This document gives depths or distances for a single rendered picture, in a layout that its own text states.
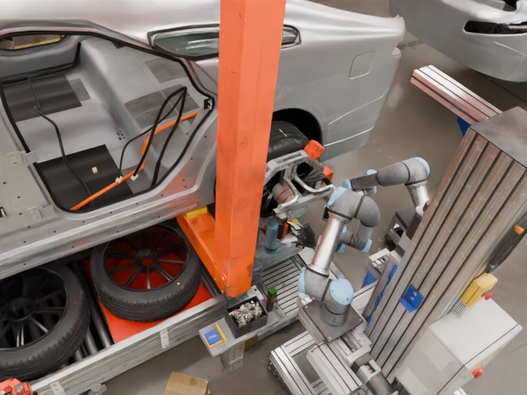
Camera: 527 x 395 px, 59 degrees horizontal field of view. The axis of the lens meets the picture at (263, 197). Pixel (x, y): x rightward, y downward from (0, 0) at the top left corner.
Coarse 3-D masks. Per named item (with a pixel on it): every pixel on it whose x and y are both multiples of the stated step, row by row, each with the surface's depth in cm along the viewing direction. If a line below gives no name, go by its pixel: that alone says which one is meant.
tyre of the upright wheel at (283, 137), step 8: (272, 128) 271; (280, 128) 272; (288, 128) 276; (296, 128) 287; (272, 136) 266; (280, 136) 266; (288, 136) 268; (296, 136) 272; (304, 136) 279; (272, 144) 261; (280, 144) 261; (288, 144) 263; (296, 144) 267; (304, 144) 271; (272, 152) 260; (280, 152) 264; (288, 152) 268; (320, 160) 291; (312, 168) 293; (264, 216) 300
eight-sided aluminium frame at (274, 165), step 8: (296, 152) 267; (304, 152) 267; (272, 160) 260; (280, 160) 262; (288, 160) 261; (296, 160) 263; (304, 160) 266; (312, 160) 271; (272, 168) 257; (280, 168) 259; (320, 168) 281; (264, 184) 262; (312, 184) 297; (320, 184) 294; (304, 192) 301; (272, 216) 298; (288, 216) 299; (264, 224) 290
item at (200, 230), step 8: (176, 216) 297; (184, 216) 284; (200, 216) 285; (208, 216) 285; (184, 224) 287; (192, 224) 280; (200, 224) 280; (208, 224) 281; (184, 232) 293; (192, 232) 277; (200, 232) 273; (208, 232) 271; (192, 240) 283; (200, 240) 272; (208, 240) 263; (200, 248) 275; (208, 248) 268; (200, 256) 280; (208, 256) 266; (208, 264) 271
